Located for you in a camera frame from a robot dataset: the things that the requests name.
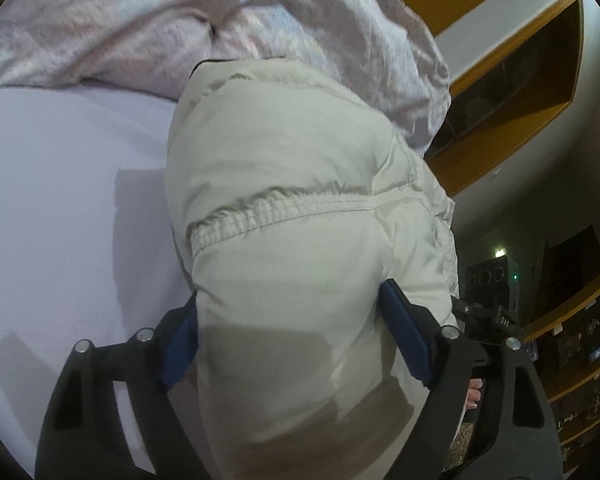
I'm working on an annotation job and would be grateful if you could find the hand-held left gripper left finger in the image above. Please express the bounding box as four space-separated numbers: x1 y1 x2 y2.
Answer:
35 292 201 480

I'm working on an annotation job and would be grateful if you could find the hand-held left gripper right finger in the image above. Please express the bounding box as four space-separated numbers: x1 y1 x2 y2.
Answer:
380 278 565 480

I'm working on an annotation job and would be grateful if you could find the white puffer jacket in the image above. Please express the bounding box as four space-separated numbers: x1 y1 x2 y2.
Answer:
162 57 476 480

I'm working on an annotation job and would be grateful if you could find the person's right hand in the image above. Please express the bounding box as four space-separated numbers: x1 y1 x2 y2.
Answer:
465 379 483 412

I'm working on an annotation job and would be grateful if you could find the black speaker box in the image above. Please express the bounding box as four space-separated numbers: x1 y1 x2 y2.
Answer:
462 257 522 311

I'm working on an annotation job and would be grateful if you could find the wooden shelving unit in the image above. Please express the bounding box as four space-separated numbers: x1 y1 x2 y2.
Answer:
522 270 600 466

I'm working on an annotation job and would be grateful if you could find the dark upright board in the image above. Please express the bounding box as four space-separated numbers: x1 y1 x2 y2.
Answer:
542 225 600 306

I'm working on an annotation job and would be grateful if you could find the beige shaggy rug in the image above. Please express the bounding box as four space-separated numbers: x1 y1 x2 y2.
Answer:
457 420 479 462

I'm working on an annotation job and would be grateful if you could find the bed with white sheet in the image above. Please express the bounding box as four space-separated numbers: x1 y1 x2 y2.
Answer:
0 85 201 466

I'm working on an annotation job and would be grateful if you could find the pale pink duvet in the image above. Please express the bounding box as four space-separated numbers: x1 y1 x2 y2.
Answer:
0 0 453 158

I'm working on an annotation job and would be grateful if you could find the wooden wall shelf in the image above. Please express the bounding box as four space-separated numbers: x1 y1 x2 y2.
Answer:
397 0 586 198

